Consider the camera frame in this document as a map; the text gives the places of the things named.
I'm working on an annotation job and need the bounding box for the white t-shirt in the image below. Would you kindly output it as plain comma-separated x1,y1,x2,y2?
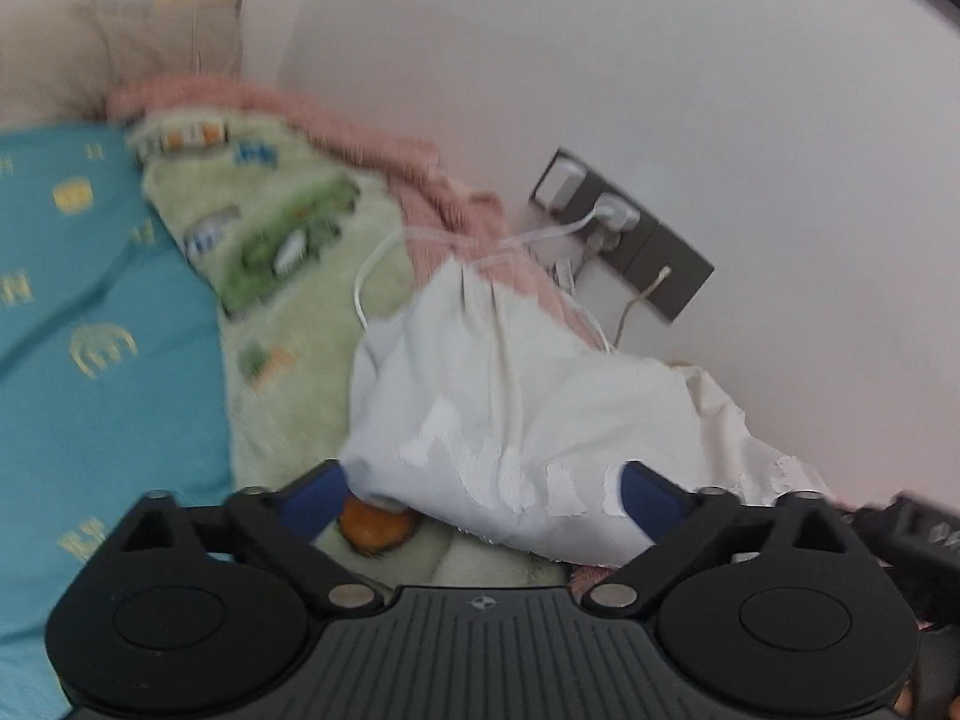
338,260,825,567

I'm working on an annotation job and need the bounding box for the teal patterned bed sheet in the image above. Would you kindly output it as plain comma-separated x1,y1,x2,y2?
2,124,231,718

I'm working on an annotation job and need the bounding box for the green cartoon fleece blanket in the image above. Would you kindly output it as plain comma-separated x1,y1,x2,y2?
122,107,571,590

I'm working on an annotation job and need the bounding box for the pink fluffy blanket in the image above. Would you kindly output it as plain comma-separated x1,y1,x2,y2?
106,73,605,349

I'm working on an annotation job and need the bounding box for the grey pillow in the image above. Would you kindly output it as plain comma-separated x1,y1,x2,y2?
2,0,242,128

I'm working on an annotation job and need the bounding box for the wall power strip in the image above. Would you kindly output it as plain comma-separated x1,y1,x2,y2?
529,148,715,323

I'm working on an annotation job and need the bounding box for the white charging cable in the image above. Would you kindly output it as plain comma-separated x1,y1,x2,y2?
351,193,640,467

